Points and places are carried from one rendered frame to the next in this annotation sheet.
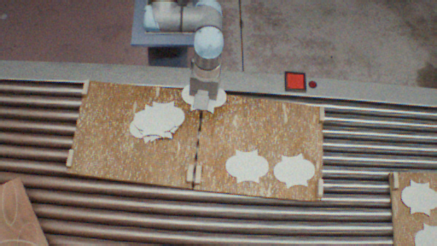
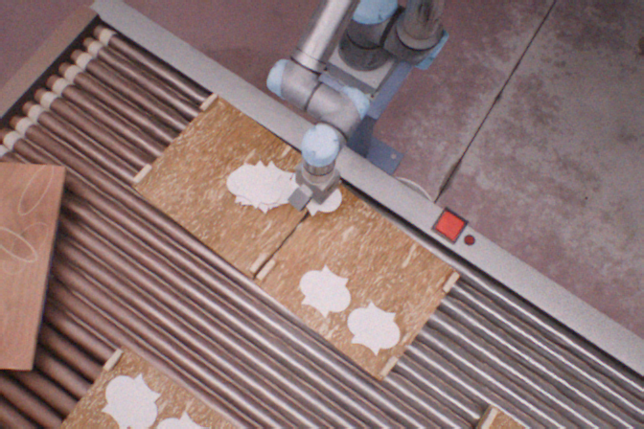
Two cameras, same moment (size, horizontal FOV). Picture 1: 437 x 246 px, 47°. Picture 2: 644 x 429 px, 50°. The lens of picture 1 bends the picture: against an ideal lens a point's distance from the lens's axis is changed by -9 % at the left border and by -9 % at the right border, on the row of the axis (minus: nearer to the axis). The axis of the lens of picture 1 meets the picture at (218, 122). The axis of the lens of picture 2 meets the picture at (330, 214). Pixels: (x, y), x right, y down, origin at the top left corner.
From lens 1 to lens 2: 0.50 m
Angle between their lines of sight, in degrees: 15
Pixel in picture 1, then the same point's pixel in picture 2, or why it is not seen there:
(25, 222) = (38, 220)
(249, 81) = (397, 195)
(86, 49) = (299, 31)
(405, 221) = not seen: outside the picture
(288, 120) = (408, 266)
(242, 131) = (347, 249)
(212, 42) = (319, 149)
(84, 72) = (221, 80)
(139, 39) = not seen: hidden behind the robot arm
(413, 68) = not seen: outside the picture
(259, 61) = (490, 155)
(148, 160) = (226, 222)
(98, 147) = (183, 178)
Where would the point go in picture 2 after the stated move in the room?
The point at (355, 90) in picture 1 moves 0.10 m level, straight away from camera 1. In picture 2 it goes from (520, 277) to (552, 260)
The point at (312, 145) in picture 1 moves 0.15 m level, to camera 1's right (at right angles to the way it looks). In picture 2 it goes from (415, 311) to (462, 350)
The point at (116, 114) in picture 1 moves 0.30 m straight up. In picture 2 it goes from (225, 152) to (212, 102)
